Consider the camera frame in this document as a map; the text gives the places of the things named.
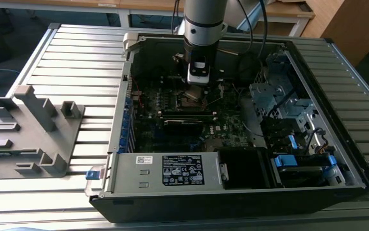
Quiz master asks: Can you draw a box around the metal locking lever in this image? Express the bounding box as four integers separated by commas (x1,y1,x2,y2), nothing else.
202,98,221,109

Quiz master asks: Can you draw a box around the CPU socket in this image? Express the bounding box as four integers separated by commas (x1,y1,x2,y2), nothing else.
174,92,208,111

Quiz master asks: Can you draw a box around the grey plastic case latch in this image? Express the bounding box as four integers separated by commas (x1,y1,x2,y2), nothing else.
121,32,140,58

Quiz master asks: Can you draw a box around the silver drive cage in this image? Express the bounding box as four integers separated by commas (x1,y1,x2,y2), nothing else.
248,51,321,145

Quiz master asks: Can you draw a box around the wooden desk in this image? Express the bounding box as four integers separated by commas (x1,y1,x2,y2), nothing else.
0,0,316,37

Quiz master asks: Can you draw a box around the graphics card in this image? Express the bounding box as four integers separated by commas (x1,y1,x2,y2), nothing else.
161,118,206,139

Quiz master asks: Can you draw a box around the green motherboard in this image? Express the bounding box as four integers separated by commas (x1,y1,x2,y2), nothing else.
132,72,258,154

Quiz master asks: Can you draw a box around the metal chipset heatsink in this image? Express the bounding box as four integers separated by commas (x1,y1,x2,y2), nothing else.
205,139,224,151

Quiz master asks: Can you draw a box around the wooden cabinet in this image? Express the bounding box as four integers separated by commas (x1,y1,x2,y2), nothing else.
301,0,369,67

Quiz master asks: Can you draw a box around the black fan shroud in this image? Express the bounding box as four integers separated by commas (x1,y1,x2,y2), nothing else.
217,147,277,190

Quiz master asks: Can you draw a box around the blue disk carrier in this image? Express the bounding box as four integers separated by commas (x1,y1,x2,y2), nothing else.
272,154,337,169

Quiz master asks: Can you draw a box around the silver power supply unit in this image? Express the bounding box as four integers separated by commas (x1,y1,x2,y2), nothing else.
102,151,228,194

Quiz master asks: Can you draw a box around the black hard disk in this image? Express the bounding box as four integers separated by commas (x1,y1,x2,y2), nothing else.
278,167,325,188

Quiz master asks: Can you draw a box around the grey parts rack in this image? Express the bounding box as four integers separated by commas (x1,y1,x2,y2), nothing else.
0,84,86,180

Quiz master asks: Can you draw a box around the blue release latch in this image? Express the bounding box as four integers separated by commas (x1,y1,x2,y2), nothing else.
86,169,104,180

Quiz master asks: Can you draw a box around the black PC case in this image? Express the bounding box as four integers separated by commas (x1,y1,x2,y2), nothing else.
84,32,369,223

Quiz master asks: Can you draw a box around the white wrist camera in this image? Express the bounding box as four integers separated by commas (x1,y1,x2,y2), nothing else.
186,61,213,87

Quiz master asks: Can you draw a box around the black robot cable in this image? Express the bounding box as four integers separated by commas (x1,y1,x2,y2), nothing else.
237,0,256,57
257,0,268,61

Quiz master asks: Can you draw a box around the black drive cable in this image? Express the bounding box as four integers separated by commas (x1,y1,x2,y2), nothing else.
265,89,298,117

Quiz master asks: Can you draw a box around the blue floor cable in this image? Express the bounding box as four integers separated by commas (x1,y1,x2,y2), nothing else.
0,68,21,102

